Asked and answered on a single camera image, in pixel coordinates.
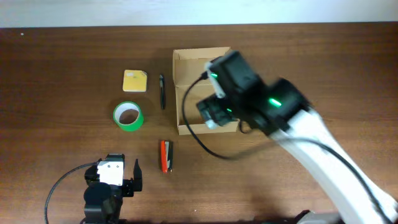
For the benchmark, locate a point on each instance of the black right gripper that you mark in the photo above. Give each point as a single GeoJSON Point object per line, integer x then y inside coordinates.
{"type": "Point", "coordinates": [212, 109]}

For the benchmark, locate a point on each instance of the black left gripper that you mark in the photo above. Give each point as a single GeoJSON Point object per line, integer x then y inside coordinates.
{"type": "Point", "coordinates": [128, 185]}

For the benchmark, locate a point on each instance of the orange black stapler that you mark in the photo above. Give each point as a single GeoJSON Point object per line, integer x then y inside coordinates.
{"type": "Point", "coordinates": [166, 156]}

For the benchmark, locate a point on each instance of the green tape roll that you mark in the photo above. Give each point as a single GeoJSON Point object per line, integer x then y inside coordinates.
{"type": "Point", "coordinates": [121, 108]}

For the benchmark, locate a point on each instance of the brown cardboard box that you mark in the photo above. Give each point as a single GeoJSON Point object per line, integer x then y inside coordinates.
{"type": "Point", "coordinates": [188, 65]}

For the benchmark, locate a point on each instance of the yellow sticky note pad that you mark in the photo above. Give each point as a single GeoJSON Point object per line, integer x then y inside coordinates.
{"type": "Point", "coordinates": [134, 81]}

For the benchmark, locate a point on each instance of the blue white staples box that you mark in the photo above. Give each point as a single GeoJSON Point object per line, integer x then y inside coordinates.
{"type": "Point", "coordinates": [211, 124]}

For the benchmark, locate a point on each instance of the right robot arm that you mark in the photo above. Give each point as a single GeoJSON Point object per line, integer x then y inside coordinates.
{"type": "Point", "coordinates": [284, 115]}

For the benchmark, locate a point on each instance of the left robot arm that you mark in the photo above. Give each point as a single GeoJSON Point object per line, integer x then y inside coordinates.
{"type": "Point", "coordinates": [107, 190]}

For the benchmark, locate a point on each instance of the black pen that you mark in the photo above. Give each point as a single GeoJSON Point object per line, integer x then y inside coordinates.
{"type": "Point", "coordinates": [162, 91]}

